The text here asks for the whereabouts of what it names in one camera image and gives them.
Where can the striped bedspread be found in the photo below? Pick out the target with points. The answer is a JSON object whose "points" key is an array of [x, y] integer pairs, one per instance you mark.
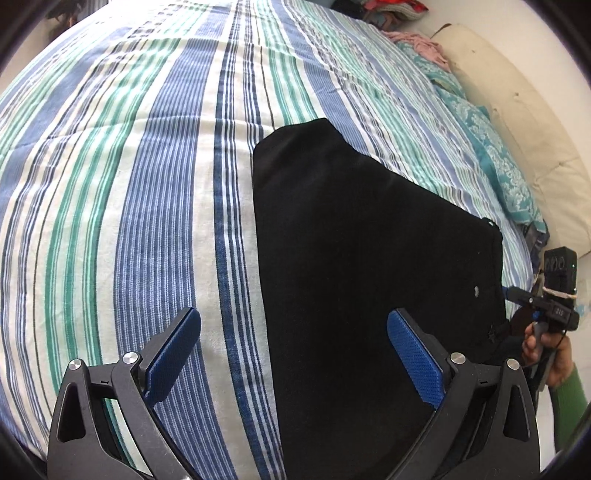
{"points": [[129, 207]]}

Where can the green-sleeved right forearm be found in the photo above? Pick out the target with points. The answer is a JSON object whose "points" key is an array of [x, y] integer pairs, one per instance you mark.
{"points": [[572, 410]]}

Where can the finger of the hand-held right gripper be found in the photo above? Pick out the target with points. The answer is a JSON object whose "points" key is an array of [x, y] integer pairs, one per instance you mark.
{"points": [[521, 296]]}

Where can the pile of colourful clothes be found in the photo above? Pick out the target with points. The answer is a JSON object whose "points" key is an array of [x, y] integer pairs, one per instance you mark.
{"points": [[392, 8]]}

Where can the pink garment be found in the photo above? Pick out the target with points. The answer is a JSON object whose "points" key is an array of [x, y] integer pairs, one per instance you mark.
{"points": [[418, 46]]}

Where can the large teal patterned pillow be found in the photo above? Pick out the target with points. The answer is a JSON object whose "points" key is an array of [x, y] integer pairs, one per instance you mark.
{"points": [[498, 157]]}

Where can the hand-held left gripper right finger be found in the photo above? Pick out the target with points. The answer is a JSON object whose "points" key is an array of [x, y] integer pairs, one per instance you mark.
{"points": [[415, 360]]}

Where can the black pants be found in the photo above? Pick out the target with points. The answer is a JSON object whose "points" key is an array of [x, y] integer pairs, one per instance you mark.
{"points": [[360, 258]]}

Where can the cream tufted headboard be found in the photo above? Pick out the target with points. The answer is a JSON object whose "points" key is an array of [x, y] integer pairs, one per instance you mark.
{"points": [[531, 120]]}

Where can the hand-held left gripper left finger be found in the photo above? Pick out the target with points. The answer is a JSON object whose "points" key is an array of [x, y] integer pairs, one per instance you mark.
{"points": [[173, 354]]}

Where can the person's right hand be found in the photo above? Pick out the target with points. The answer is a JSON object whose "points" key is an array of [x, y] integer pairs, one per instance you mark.
{"points": [[561, 360]]}

